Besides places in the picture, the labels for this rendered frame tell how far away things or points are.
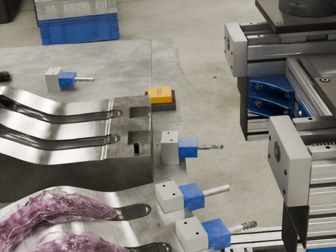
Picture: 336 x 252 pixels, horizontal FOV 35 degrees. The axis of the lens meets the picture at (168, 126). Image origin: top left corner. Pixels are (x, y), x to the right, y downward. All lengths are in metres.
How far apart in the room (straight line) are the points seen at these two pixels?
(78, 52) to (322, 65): 0.86
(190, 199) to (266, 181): 1.56
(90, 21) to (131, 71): 2.61
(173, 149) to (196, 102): 2.05
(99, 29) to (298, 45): 3.05
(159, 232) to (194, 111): 2.20
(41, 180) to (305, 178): 0.50
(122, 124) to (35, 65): 0.66
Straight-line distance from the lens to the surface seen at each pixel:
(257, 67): 1.27
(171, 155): 1.13
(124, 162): 1.02
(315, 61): 1.25
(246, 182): 2.46
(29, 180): 1.06
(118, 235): 0.87
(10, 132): 1.11
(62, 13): 4.17
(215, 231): 0.86
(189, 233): 0.83
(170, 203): 0.91
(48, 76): 1.51
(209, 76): 3.48
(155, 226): 0.89
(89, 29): 4.20
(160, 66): 1.61
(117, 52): 1.75
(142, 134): 1.09
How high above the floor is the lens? 1.43
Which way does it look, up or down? 29 degrees down
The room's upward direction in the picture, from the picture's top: 4 degrees counter-clockwise
